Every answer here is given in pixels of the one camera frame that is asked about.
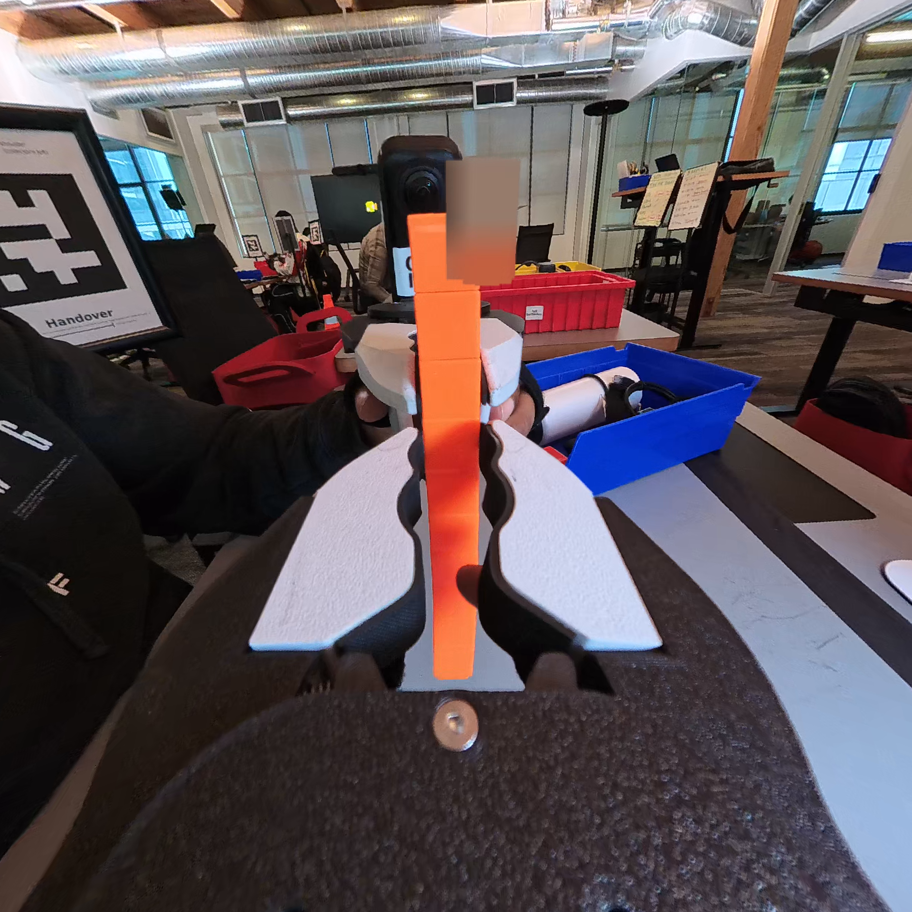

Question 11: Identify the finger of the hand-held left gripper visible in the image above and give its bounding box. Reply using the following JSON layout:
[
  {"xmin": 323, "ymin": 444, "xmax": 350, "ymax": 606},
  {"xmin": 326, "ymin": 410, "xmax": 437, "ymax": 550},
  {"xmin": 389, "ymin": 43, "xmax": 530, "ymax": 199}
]
[
  {"xmin": 353, "ymin": 323, "xmax": 420, "ymax": 416},
  {"xmin": 480, "ymin": 318, "xmax": 528, "ymax": 409}
]

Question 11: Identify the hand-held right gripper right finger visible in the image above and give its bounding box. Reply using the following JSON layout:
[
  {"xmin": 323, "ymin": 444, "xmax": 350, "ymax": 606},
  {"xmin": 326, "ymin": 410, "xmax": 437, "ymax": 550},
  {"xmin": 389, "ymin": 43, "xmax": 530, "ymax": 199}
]
[{"xmin": 477, "ymin": 419, "xmax": 665, "ymax": 691}]

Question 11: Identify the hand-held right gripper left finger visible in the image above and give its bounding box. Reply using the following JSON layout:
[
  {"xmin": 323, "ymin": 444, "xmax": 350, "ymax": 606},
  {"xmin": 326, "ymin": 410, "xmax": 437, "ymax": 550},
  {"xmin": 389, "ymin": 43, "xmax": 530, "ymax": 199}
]
[{"xmin": 249, "ymin": 426, "xmax": 427, "ymax": 688}]

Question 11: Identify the orange tool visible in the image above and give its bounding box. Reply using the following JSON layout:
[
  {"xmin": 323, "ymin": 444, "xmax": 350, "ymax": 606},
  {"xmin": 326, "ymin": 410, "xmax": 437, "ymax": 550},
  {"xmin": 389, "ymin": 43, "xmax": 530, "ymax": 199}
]
[{"xmin": 408, "ymin": 212, "xmax": 483, "ymax": 680}]

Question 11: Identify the blue plastic bin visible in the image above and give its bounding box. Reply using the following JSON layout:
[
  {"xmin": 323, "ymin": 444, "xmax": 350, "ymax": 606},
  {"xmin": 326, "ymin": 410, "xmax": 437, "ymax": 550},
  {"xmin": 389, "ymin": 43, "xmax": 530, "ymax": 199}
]
[{"xmin": 523, "ymin": 343, "xmax": 762, "ymax": 497}]

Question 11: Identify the white paper roll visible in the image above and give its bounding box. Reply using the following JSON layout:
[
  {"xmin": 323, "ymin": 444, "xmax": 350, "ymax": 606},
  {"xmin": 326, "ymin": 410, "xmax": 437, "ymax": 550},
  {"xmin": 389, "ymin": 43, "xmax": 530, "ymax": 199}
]
[{"xmin": 541, "ymin": 365, "xmax": 642, "ymax": 447}]

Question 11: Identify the red storage tote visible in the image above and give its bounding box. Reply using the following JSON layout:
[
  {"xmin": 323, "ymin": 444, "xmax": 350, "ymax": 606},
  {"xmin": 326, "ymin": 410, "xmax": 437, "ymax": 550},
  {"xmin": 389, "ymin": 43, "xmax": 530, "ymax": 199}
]
[{"xmin": 481, "ymin": 269, "xmax": 637, "ymax": 334}]

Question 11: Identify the black backpack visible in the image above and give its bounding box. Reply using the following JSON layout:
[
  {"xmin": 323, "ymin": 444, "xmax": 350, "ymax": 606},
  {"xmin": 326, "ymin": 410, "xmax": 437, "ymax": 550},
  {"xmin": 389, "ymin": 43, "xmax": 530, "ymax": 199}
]
[{"xmin": 264, "ymin": 235, "xmax": 344, "ymax": 333}]

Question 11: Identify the grey side table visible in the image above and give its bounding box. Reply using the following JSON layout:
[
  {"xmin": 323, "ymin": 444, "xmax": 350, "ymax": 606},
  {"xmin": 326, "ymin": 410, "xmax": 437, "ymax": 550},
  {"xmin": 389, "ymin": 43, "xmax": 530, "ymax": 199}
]
[{"xmin": 335, "ymin": 308, "xmax": 683, "ymax": 373}]

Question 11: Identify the black mesh chair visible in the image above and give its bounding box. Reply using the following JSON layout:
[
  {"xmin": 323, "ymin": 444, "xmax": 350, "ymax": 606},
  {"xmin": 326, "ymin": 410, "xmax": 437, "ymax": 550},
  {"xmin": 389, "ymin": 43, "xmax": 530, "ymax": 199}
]
[{"xmin": 516, "ymin": 224, "xmax": 556, "ymax": 266}]

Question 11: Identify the black floor lamp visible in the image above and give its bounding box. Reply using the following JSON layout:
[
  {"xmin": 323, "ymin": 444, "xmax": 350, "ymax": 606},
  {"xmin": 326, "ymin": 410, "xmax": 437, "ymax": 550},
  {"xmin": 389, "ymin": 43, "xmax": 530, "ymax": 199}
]
[{"xmin": 583, "ymin": 98, "xmax": 631, "ymax": 266}]

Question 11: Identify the standing desk with paper sheets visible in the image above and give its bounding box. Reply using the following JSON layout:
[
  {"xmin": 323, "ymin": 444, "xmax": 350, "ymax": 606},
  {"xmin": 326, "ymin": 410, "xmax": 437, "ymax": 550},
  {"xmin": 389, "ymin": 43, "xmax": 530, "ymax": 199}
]
[{"xmin": 613, "ymin": 155, "xmax": 792, "ymax": 352}]

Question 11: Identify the fiducial marker sign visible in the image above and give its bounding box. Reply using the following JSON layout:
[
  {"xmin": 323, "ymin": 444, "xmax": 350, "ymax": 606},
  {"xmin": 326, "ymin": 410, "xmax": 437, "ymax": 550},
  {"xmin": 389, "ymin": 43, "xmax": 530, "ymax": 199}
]
[{"xmin": 0, "ymin": 105, "xmax": 181, "ymax": 355}]

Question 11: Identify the person's dark clothing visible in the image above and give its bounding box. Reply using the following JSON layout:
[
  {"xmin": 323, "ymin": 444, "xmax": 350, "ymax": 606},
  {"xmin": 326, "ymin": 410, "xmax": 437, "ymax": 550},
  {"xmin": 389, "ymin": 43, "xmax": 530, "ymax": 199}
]
[{"xmin": 0, "ymin": 370, "xmax": 195, "ymax": 856}]

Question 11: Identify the red tote bag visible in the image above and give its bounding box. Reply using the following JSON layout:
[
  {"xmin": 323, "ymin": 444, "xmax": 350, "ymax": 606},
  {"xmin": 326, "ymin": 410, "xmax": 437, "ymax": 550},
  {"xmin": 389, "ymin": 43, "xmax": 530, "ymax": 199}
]
[{"xmin": 793, "ymin": 398, "xmax": 912, "ymax": 494}]

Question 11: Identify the black cap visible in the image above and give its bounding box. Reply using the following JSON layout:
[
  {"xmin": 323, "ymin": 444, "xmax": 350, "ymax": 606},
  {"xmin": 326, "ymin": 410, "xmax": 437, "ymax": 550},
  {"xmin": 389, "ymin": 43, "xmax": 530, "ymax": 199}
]
[{"xmin": 816, "ymin": 376, "xmax": 908, "ymax": 437}]

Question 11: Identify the wooden office desk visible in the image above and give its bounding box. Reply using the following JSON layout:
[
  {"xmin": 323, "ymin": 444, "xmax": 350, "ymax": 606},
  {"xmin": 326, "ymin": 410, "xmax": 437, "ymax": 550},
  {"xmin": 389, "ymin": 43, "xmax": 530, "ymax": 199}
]
[{"xmin": 771, "ymin": 265, "xmax": 912, "ymax": 412}]

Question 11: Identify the black wall screen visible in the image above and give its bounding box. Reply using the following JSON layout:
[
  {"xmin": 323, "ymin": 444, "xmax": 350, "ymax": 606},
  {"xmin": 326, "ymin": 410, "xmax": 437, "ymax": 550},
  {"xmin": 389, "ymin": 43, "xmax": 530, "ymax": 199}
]
[{"xmin": 311, "ymin": 165, "xmax": 386, "ymax": 245}]

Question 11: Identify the red tub with handles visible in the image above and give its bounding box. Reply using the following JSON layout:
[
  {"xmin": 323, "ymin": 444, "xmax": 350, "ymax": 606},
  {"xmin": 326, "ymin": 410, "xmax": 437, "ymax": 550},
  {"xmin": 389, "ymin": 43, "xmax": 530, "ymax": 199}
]
[{"xmin": 212, "ymin": 306, "xmax": 355, "ymax": 409}]

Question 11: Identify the black cable coil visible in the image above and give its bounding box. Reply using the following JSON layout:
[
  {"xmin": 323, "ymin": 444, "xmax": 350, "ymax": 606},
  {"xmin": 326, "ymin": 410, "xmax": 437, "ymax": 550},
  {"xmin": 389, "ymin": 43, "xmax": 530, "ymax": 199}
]
[{"xmin": 606, "ymin": 376, "xmax": 683, "ymax": 423}]

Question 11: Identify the silver air duct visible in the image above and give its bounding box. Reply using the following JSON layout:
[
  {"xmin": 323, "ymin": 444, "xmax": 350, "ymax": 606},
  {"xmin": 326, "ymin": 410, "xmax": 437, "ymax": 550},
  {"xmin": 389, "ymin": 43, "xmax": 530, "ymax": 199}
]
[{"xmin": 18, "ymin": 0, "xmax": 760, "ymax": 124}]

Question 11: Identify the wooden support post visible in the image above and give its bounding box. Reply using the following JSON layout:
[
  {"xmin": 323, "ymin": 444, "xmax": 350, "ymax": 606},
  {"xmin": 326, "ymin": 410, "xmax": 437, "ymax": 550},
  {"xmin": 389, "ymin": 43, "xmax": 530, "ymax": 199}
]
[{"xmin": 702, "ymin": 0, "xmax": 800, "ymax": 319}]

